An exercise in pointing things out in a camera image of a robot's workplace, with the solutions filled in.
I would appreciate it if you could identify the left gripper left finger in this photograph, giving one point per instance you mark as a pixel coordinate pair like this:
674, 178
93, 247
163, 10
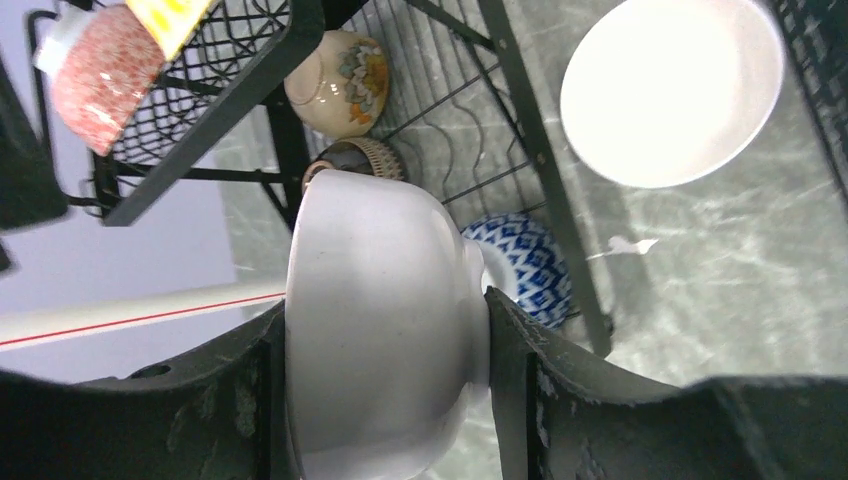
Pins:
214, 412

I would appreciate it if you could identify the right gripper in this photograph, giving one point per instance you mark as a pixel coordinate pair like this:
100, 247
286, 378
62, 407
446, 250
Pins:
30, 192

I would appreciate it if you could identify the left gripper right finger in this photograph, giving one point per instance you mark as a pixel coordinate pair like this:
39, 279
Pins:
562, 412

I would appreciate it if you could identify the red patterned bowl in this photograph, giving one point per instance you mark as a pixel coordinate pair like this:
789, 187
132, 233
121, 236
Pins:
100, 65

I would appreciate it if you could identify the orange geometric patterned bowl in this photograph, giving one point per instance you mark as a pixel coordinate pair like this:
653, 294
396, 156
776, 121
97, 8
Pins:
524, 261

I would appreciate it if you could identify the shallow white bowl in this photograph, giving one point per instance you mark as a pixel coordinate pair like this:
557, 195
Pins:
387, 330

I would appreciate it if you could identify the blue yellow patterned bowl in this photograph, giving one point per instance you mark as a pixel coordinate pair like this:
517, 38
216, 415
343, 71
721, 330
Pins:
170, 22

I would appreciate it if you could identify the brown glazed bowl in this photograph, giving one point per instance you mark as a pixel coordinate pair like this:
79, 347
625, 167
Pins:
358, 155

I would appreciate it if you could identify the ribbed white bowl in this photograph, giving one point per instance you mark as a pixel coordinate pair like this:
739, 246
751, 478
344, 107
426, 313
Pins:
661, 93

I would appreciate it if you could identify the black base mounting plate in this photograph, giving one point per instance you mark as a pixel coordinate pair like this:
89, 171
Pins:
815, 34

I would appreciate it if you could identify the black wire dish rack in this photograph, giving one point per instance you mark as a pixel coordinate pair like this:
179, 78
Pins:
460, 112

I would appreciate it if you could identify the white PVC pipe frame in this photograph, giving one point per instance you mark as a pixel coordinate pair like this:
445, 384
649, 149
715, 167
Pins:
23, 330

